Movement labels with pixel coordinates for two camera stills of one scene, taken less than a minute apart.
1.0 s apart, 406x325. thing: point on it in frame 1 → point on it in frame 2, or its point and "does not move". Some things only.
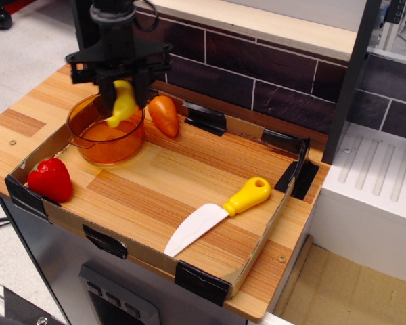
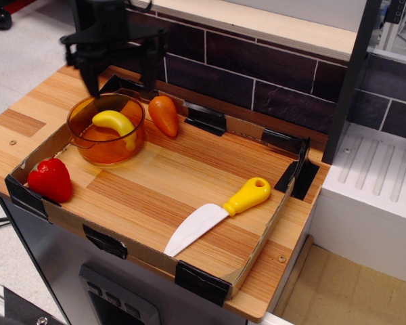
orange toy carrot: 164,114 does not move
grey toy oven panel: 109,302 does not move
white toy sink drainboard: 369,205 does not move
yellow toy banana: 124,103 → 122,122
